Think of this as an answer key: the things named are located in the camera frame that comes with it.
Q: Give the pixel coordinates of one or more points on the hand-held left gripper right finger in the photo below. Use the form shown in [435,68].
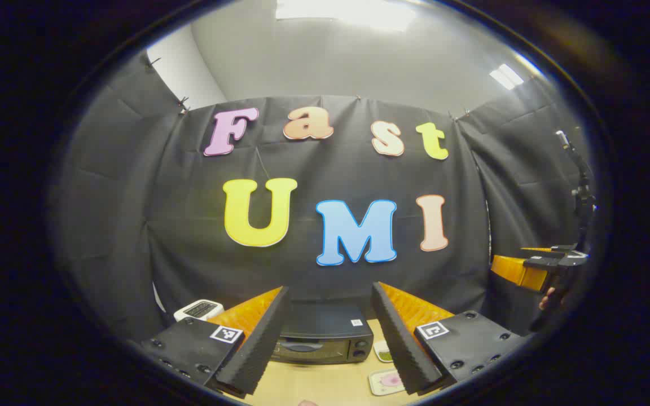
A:
[401,344]

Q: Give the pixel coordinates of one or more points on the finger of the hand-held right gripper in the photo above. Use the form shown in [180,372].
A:
[545,251]
[517,270]

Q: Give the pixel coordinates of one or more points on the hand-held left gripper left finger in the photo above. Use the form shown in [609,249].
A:
[263,338]

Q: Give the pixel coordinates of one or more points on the pink round food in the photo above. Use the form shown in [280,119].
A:
[392,380]

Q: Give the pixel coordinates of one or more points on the white square plate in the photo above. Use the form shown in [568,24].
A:
[378,386]

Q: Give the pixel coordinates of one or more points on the black electric oven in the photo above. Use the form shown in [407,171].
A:
[325,324]

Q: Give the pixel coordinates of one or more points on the white divided tray of beans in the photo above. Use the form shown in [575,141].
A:
[383,352]

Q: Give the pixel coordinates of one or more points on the black stand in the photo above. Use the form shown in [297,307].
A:
[583,192]

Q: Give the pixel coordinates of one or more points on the white digital scale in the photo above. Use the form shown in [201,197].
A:
[198,309]

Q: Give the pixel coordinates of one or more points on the black backdrop cloth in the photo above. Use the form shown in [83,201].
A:
[189,254]

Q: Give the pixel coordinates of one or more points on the ceiling light panel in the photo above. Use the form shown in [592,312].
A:
[506,76]
[347,12]

